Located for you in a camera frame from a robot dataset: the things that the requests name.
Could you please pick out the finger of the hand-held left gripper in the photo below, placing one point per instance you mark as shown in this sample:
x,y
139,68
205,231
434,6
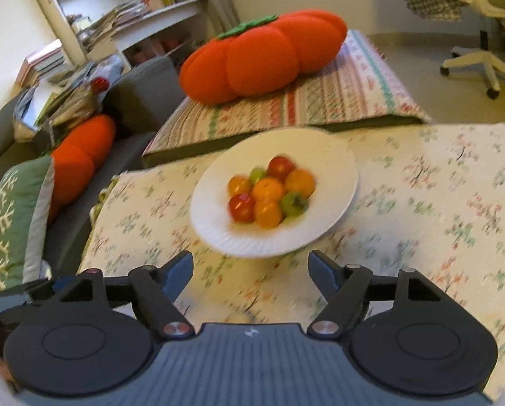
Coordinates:
x,y
39,291

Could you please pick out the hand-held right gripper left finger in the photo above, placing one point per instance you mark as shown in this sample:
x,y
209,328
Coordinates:
x,y
180,268

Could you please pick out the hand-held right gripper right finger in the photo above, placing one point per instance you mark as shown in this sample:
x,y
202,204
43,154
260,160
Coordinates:
x,y
322,270

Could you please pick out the white ribbed plate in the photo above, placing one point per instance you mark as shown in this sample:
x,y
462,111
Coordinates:
x,y
218,220

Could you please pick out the pile of cherry tomatoes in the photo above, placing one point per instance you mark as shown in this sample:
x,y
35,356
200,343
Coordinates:
x,y
267,190

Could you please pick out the green snowflake pillow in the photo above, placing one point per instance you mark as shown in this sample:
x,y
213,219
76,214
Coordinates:
x,y
11,220

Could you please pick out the yellow-green quilted mat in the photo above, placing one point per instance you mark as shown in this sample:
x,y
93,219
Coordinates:
x,y
102,198

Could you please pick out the floral tablecloth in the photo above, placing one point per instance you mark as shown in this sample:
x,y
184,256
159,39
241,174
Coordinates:
x,y
426,198

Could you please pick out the small orange persimmon cushion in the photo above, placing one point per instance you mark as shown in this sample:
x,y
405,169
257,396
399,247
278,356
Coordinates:
x,y
79,152

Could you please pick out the striped patterned cushion cover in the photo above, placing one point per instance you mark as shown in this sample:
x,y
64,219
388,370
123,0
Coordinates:
x,y
320,93

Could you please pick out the grey sofa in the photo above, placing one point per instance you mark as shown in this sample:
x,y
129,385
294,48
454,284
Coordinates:
x,y
151,89

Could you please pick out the clutter of papers and bags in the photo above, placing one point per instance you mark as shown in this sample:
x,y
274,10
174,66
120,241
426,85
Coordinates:
x,y
75,101

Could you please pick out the large orange persimmon cushion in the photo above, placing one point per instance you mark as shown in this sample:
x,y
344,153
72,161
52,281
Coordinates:
x,y
269,59

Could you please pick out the stack of books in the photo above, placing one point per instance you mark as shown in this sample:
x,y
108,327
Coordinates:
x,y
41,63

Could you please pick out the white bookshelf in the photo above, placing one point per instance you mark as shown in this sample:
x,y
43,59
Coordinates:
x,y
172,12

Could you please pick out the stack of papers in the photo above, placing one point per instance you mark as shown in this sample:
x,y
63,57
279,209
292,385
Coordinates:
x,y
108,21

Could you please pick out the white office chair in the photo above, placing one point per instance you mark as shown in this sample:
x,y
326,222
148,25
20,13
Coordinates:
x,y
485,63

